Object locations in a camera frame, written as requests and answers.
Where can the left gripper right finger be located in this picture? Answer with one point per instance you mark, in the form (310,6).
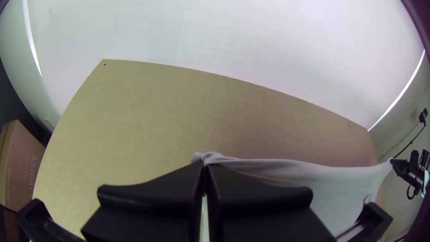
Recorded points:
(262,211)

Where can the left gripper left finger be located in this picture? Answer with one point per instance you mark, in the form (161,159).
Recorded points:
(151,208)

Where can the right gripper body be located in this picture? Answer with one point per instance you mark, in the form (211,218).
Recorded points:
(408,173)

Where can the grey t-shirt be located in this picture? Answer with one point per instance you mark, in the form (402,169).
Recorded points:
(336,181)

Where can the large cardboard box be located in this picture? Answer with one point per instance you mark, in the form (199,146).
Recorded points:
(16,168)

